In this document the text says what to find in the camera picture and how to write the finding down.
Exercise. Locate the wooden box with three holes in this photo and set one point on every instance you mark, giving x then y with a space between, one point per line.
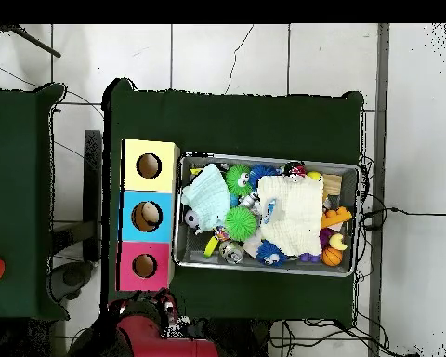
133 182

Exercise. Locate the small soccer ball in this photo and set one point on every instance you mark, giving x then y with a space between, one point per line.
191 218

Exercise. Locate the mint green waffle cloth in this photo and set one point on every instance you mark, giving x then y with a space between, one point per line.
208 197

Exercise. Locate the dark thin rod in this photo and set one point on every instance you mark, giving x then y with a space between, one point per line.
33 41

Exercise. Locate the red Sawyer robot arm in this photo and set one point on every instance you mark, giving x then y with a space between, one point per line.
163 342

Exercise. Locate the crushed black red can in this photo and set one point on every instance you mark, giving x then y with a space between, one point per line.
295 171

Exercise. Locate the green spiky ball with eyes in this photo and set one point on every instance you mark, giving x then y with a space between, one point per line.
235 178

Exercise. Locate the dark green table cloth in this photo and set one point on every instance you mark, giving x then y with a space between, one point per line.
15 186
226 122

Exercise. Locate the shallow clear mesh bin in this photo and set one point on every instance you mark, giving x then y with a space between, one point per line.
195 254

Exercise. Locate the cream waffle cloth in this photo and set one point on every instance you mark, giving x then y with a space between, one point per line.
297 215

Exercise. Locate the blue spiky rubber ball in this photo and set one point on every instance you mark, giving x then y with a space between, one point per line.
260 171

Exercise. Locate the green spiky rubber ball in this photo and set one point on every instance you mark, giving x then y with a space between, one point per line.
241 223

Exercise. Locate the orange plastic toy block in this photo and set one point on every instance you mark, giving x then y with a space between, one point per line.
336 216

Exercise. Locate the black upright panel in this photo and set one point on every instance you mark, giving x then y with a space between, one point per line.
93 186

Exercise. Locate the small orange basketball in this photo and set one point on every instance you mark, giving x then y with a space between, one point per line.
332 256

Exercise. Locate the blue spiky ball with eyes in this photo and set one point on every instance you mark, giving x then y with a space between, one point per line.
269 251

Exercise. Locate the grey rounded object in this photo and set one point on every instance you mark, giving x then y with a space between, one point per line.
72 277

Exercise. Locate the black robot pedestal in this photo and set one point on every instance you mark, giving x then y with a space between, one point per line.
245 342

